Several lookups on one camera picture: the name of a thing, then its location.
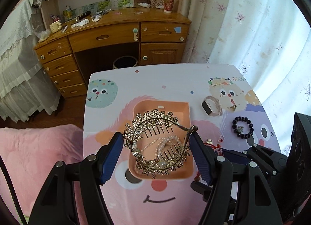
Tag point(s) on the white floral curtain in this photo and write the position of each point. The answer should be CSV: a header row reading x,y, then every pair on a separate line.
x,y
268,41

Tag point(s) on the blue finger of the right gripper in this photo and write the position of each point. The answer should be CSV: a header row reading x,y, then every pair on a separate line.
x,y
236,158
202,189

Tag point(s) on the red paper cup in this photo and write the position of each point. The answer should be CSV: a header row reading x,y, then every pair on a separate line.
x,y
168,6

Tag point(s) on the cartoon printed tablecloth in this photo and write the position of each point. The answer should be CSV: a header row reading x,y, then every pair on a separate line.
x,y
110,100

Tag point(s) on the white lace covered furniture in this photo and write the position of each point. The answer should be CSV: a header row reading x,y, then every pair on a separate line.
x,y
25,86

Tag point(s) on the dark waste bin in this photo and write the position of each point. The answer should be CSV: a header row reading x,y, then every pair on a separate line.
x,y
125,62

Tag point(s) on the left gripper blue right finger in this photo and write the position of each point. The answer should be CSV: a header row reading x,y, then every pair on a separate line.
x,y
216,173

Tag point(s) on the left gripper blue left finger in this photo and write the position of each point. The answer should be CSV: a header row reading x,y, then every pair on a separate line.
x,y
94,171

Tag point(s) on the pink band smartwatch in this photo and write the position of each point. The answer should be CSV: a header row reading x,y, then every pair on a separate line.
x,y
211,106

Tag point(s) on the gold leaf tiara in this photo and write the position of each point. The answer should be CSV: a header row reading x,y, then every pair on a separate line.
x,y
158,143

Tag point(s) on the small gold pendant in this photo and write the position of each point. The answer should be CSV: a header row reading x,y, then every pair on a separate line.
x,y
209,141

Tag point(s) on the pink plastic tray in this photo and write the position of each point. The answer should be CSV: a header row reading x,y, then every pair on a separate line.
x,y
182,111

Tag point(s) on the wooden desk with drawers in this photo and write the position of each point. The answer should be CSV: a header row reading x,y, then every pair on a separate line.
x,y
151,36

